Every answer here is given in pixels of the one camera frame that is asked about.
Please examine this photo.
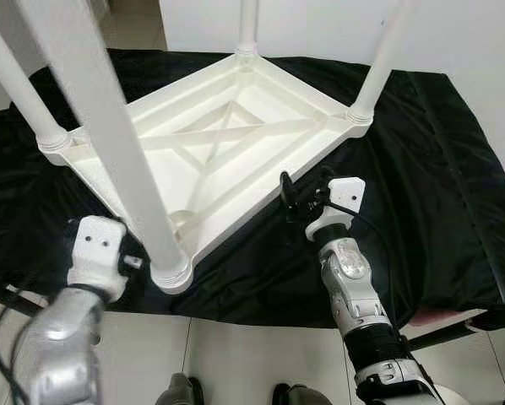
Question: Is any black cloth table cover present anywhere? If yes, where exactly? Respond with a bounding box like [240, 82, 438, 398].
[0, 46, 505, 330]

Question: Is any black metal table leg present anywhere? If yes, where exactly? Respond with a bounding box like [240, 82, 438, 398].
[0, 287, 46, 317]
[405, 316, 490, 351]

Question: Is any grey left robot foot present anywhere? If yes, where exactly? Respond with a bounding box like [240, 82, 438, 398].
[155, 373, 204, 405]

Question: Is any grey robot foot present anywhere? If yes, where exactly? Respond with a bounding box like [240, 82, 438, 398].
[274, 384, 334, 405]
[155, 373, 204, 405]

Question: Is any grey right robot foot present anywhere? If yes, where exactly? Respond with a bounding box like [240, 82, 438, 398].
[274, 384, 334, 405]

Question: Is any white rounded plastic object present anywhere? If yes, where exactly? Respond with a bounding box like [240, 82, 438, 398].
[434, 386, 473, 405]

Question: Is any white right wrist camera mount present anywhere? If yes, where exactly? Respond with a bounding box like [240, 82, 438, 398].
[305, 175, 367, 241]

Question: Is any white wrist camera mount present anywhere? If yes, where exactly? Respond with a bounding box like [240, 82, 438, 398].
[67, 215, 128, 303]
[305, 175, 367, 241]

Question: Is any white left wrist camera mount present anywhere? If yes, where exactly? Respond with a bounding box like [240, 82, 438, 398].
[67, 215, 128, 303]

